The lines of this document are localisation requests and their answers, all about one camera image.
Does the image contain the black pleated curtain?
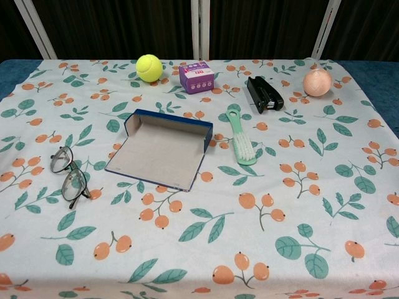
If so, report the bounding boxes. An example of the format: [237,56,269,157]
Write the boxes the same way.
[0,0,399,62]

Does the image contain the white upright frame post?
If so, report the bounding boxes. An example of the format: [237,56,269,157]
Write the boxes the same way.
[190,0,211,60]

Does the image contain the black eyeglasses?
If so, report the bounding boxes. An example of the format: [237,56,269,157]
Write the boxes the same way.
[49,145,92,210]

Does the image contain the floral orange fruit tablecloth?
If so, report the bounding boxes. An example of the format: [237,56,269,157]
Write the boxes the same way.
[0,59,399,299]

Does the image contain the black stapler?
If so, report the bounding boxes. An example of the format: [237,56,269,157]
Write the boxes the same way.
[246,75,285,115]

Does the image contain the peach coloured ball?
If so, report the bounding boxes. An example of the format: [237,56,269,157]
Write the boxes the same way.
[302,67,332,98]

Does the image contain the blue cardboard glasses case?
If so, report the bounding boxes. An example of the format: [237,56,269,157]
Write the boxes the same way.
[104,108,214,192]

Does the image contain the small purple cardboard box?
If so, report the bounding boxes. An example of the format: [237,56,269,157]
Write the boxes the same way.
[178,61,215,94]

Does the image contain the white slanted frame post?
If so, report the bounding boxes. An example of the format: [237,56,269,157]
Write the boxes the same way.
[14,0,58,60]
[310,0,342,60]

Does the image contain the yellow tennis ball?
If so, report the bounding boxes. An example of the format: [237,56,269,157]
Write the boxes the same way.
[135,54,163,83]

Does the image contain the green scrubbing brush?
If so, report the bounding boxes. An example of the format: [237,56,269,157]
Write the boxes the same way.
[225,108,258,166]

